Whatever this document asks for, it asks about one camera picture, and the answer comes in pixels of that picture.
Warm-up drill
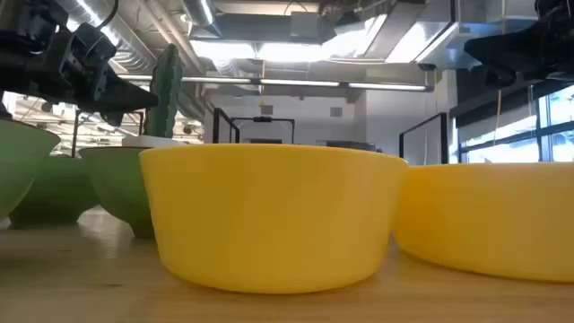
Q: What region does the black framed window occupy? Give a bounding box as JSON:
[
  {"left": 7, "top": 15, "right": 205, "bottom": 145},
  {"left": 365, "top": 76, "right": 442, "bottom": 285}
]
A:
[{"left": 457, "top": 84, "right": 574, "bottom": 164}]

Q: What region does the green floral mini bowl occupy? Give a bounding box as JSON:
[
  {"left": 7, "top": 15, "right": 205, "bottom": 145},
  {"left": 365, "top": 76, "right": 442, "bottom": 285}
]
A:
[
  {"left": 0, "top": 118, "right": 62, "bottom": 221},
  {"left": 79, "top": 146, "right": 156, "bottom": 240},
  {"left": 8, "top": 155, "right": 100, "bottom": 226}
]

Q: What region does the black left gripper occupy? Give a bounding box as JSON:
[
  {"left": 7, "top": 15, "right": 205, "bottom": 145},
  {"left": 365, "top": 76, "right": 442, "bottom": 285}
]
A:
[{"left": 0, "top": 30, "right": 160, "bottom": 128}]

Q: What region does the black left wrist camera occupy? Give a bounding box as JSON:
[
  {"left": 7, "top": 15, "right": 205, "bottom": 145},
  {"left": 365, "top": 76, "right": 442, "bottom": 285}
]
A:
[{"left": 74, "top": 22, "right": 118, "bottom": 62}]

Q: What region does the yellow hanging cord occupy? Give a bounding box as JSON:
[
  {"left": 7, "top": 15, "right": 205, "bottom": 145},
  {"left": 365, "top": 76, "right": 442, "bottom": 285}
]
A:
[{"left": 492, "top": 87, "right": 503, "bottom": 147}]

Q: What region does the black left camera cable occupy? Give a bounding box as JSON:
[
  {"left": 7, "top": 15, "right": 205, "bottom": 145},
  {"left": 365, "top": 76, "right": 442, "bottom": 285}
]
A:
[{"left": 94, "top": 0, "right": 121, "bottom": 31}]

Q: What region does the silver spiral air duct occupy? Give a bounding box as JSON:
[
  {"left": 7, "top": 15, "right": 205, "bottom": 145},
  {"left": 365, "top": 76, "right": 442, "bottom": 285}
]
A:
[{"left": 181, "top": 0, "right": 222, "bottom": 29}]

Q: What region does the grey ceiling box unit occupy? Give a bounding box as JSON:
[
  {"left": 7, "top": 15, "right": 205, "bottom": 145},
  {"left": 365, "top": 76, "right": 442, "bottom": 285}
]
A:
[{"left": 289, "top": 11, "right": 322, "bottom": 39}]

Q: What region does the yellow mini bowl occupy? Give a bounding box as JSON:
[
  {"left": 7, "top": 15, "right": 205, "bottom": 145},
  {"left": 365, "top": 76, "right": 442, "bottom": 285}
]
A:
[
  {"left": 393, "top": 161, "right": 574, "bottom": 284},
  {"left": 139, "top": 143, "right": 409, "bottom": 295}
]

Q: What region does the long ceiling light strip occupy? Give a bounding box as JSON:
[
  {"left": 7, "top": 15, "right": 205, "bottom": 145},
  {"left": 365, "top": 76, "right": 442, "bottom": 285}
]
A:
[{"left": 118, "top": 74, "right": 434, "bottom": 93}]

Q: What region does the black wire wooden shelf rack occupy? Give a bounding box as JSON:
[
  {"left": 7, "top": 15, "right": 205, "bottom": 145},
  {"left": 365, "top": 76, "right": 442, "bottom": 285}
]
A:
[{"left": 213, "top": 107, "right": 449, "bottom": 165}]

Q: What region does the green cactus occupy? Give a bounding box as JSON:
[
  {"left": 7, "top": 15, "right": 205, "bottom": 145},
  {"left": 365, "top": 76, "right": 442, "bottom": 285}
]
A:
[{"left": 145, "top": 43, "right": 184, "bottom": 139}]

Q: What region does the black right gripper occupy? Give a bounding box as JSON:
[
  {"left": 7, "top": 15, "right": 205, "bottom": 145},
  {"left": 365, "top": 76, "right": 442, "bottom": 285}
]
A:
[{"left": 463, "top": 0, "right": 574, "bottom": 89}]

